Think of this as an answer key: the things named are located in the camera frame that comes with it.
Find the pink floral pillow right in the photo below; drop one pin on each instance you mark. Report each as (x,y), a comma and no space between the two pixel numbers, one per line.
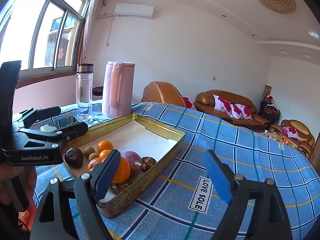
(240,111)

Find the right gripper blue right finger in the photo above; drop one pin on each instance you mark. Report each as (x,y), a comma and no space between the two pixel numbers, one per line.
(221,176)

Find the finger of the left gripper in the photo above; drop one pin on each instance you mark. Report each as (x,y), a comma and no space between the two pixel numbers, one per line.
(59,136)
(30,116)

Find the pink floral pillow left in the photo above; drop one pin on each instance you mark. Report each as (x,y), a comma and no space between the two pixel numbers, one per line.
(222,105)

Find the window with frame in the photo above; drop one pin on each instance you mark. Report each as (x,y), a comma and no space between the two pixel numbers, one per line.
(43,35)

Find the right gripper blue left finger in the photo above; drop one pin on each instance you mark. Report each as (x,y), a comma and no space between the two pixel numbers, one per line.
(103,174)

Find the stacked dark chairs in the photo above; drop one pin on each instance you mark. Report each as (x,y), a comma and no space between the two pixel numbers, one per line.
(269,110)

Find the pink floral pillow armchair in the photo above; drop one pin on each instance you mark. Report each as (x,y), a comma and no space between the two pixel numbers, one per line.
(291,132)

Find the brown leather armchair right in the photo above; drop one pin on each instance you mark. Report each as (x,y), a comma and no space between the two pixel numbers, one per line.
(306,142)

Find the dark mangosteen back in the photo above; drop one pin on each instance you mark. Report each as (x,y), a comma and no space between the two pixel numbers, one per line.
(118,188)

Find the orange fruit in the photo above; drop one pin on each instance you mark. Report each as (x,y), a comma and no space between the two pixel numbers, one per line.
(123,172)
(104,153)
(104,145)
(92,163)

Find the white wall air conditioner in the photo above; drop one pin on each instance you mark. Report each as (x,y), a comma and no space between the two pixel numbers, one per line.
(134,10)

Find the dark mangosteen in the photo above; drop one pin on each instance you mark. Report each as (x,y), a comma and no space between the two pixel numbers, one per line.
(74,157)
(118,188)
(147,163)

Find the brown leather three-seat sofa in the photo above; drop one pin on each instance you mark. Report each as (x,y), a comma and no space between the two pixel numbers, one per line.
(205,103)

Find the purple red onion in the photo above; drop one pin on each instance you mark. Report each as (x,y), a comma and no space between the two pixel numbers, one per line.
(135,162)

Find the pink electric kettle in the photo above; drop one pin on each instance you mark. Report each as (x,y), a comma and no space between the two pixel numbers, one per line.
(118,89)

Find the pink curtain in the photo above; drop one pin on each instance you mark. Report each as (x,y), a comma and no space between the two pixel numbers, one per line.
(86,29)

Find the brown leather armchair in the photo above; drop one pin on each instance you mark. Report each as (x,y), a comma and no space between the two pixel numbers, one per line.
(162,92)
(306,142)

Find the dark mangosteen front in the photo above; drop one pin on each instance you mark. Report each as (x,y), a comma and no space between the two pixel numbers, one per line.
(147,163)

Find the brown leather armchair left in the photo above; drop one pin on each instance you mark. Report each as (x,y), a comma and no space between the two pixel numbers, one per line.
(162,92)

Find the orange fruit front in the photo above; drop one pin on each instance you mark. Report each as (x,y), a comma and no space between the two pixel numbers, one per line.
(104,145)

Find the gold metal tin box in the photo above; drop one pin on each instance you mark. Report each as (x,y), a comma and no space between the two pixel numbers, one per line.
(148,147)

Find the person's left hand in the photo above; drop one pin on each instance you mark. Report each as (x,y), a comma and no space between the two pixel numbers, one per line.
(8,172)

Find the black smartphone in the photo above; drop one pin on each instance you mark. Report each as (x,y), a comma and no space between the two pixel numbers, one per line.
(58,124)

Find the pink floral pillow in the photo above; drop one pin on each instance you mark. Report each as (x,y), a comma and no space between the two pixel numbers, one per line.
(222,105)
(240,111)

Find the small tan longan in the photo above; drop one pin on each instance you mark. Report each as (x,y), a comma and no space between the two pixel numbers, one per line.
(88,151)
(93,156)

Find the clear glass water bottle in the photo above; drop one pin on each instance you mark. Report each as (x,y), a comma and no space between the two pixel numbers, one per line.
(84,86)

